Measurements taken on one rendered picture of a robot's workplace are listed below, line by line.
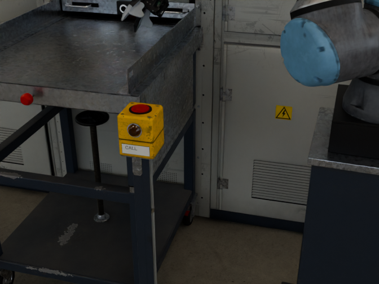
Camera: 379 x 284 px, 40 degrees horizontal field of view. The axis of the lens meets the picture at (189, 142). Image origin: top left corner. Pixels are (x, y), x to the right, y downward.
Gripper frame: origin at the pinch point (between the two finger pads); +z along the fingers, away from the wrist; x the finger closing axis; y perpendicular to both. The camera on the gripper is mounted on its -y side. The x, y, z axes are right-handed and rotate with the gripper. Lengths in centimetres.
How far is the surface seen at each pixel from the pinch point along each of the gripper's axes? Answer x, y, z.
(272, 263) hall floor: 43, 86, 44
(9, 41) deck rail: -3.0, -30.4, 25.8
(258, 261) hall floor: 43, 81, 46
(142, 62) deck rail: -27.7, 20.4, 7.2
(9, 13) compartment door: 18, -49, 19
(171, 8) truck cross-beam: 25.0, 1.2, -16.0
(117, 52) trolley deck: -5.4, 4.3, 8.8
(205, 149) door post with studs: 49, 38, 22
